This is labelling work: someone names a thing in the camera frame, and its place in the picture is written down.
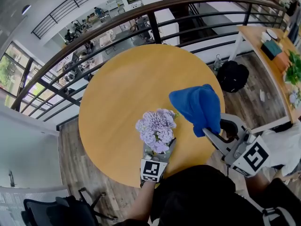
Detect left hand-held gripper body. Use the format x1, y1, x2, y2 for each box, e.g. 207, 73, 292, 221
140, 152, 170, 184

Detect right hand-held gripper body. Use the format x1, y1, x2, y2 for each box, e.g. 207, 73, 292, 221
222, 128, 271, 178

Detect purple flower bouquet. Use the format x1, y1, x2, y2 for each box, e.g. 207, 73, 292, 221
135, 108, 181, 154

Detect blue cloth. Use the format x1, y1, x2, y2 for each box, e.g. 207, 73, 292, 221
168, 83, 222, 138

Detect person's right forearm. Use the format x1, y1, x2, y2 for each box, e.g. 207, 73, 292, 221
244, 172, 271, 197

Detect person's left forearm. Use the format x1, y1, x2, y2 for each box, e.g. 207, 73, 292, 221
126, 179, 156, 224

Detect black backpack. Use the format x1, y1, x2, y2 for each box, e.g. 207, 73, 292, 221
216, 60, 250, 93

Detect person's black shirt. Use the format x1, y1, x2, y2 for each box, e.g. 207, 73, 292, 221
112, 165, 301, 226

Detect pale blue flower bunch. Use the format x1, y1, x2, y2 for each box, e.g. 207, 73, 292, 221
288, 86, 301, 108

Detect clear water bottle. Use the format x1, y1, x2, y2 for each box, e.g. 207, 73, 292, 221
213, 54, 223, 75

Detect orange-brown box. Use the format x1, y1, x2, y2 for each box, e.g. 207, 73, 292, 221
274, 50, 292, 74

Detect teal tissue box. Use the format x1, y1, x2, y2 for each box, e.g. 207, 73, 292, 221
260, 40, 283, 61

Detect wooden side table white legs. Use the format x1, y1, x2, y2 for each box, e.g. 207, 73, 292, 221
227, 25, 301, 134

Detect white plate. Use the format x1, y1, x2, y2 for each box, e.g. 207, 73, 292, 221
266, 28, 279, 41

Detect black mesh office chair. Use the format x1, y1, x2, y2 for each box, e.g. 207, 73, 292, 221
20, 186, 118, 226

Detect frosted glass door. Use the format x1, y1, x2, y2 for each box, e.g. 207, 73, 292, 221
0, 112, 63, 189

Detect black railing with wooden handrail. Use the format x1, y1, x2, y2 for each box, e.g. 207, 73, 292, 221
10, 0, 289, 123

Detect dark staircase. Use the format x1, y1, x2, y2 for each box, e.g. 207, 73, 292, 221
152, 0, 219, 46

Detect striped glass partition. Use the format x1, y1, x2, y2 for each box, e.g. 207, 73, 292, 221
0, 186, 70, 226

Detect black-framed window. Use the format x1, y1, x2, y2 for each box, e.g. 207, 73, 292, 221
0, 41, 50, 114

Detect black metal railing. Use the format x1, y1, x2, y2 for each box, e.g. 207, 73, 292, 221
31, 0, 118, 40

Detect grey strap with buckle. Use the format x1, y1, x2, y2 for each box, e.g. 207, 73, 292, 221
261, 206, 297, 226

